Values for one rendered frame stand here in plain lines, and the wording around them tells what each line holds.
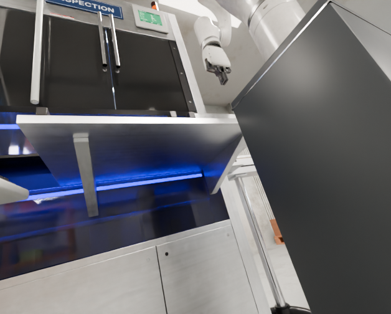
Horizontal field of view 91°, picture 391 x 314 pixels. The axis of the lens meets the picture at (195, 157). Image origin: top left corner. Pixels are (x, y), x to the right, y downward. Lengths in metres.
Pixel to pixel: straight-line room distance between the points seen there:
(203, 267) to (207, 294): 0.09
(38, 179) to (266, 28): 0.92
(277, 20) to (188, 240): 0.76
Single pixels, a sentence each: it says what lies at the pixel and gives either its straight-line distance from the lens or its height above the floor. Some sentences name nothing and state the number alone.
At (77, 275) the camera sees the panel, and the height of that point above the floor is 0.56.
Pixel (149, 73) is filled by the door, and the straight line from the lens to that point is 1.23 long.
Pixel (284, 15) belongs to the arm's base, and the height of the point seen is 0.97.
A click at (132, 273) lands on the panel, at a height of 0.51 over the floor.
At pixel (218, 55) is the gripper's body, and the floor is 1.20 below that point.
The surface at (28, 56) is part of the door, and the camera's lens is 1.24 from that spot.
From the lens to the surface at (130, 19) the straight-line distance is 1.57.
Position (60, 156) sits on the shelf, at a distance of 0.62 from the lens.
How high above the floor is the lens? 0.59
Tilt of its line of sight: 20 degrees up
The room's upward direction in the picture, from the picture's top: 15 degrees counter-clockwise
